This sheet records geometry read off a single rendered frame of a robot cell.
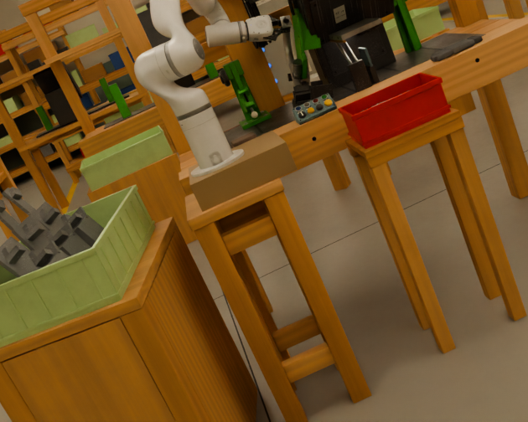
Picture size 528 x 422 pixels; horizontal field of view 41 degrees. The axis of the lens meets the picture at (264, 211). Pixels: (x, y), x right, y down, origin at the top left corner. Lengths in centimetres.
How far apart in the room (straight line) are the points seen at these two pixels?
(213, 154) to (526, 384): 121
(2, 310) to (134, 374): 41
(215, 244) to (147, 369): 45
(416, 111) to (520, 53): 61
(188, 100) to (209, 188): 29
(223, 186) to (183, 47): 44
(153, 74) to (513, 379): 149
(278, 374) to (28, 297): 88
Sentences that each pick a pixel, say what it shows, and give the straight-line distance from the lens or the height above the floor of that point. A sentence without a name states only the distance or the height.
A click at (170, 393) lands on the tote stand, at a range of 211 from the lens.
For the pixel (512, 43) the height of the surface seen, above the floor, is 86.
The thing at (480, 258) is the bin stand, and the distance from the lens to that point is 278.
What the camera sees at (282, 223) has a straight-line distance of 225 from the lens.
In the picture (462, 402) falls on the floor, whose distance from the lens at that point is 239.
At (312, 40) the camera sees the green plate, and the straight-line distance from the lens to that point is 281.
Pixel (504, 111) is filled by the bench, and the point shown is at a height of 44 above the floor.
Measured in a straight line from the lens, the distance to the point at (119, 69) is 976.
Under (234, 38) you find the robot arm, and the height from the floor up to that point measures 126.
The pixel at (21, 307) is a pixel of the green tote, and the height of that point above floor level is 88.
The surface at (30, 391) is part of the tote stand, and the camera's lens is 220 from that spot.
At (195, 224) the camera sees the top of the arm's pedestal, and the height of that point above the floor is 83.
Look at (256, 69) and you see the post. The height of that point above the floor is 109.
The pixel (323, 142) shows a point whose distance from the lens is 261.
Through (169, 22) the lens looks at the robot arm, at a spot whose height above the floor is 141.
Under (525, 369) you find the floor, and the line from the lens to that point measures 245.
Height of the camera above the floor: 141
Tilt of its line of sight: 17 degrees down
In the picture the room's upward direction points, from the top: 24 degrees counter-clockwise
